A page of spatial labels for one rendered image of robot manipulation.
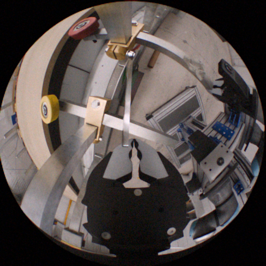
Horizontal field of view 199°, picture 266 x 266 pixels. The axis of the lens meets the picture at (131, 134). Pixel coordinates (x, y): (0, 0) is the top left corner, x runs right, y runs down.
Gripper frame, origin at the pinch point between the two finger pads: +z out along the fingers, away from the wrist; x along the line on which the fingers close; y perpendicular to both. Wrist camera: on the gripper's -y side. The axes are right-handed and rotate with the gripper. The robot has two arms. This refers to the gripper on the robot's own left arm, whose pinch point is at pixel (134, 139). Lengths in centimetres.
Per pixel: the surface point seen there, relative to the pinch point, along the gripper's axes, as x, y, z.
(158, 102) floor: 36, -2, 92
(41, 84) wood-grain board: -26.3, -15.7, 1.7
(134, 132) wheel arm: 0.5, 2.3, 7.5
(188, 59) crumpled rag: 13.0, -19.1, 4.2
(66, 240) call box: -20.6, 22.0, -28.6
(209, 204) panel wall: 201, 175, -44
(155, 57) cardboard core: 28, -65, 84
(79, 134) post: -11.2, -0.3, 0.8
